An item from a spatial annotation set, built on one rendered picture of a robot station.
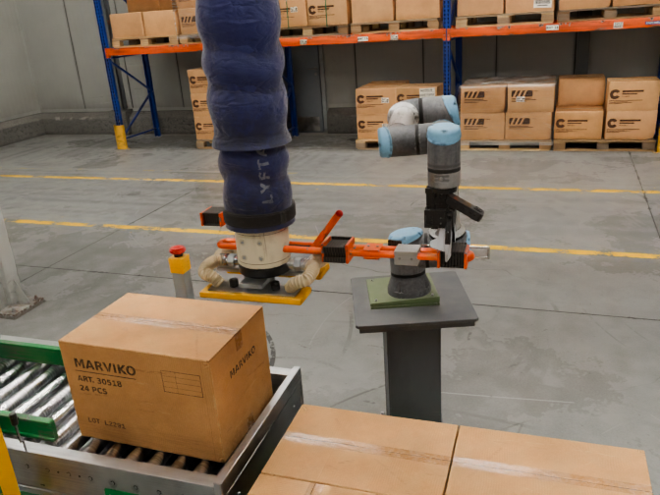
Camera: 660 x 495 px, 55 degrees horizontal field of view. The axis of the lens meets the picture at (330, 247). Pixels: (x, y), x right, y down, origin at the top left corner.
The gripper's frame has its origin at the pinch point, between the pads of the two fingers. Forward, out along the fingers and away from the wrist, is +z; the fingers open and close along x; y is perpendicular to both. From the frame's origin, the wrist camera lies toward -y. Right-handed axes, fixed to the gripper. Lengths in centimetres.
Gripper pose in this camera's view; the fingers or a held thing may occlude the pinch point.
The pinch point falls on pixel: (451, 252)
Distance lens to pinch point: 187.8
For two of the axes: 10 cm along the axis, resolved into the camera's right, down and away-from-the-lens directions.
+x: -3.1, 3.5, -8.8
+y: -9.5, -0.5, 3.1
